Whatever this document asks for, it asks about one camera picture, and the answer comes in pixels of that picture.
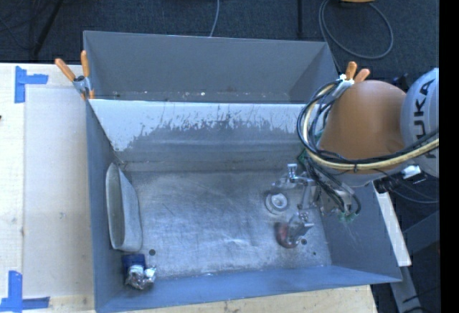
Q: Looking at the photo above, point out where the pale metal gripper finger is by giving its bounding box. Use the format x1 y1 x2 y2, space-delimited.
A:
288 211 316 246
271 163 317 194

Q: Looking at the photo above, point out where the red-brown curved thing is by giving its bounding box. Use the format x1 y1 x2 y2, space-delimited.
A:
274 221 299 249

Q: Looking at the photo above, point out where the clear round glass thing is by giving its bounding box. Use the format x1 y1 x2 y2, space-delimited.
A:
264 188 290 214

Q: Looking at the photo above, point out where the grey metal bin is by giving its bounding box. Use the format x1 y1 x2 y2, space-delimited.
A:
82 30 404 313

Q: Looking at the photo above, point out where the crumpled silver packet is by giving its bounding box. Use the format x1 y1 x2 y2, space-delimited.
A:
123 264 158 291

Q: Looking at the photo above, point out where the blue block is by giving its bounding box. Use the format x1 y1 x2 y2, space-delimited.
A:
120 253 148 275

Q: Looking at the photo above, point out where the pale grey oval tub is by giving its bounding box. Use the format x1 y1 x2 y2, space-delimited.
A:
105 162 144 253

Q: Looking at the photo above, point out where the pale flat board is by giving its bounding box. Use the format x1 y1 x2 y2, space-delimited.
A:
22 83 97 302

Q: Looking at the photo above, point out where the black cylinder on white bracket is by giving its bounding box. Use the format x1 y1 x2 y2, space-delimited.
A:
372 164 422 195

